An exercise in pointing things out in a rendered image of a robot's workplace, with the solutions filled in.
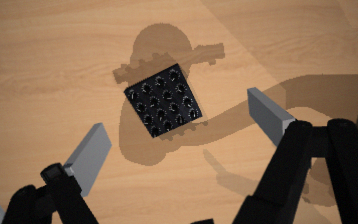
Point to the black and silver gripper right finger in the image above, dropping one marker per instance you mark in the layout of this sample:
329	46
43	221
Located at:
276	197

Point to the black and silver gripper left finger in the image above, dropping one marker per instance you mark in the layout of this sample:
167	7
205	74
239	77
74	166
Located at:
65	186

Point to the black knob box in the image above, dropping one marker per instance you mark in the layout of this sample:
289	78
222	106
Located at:
163	101

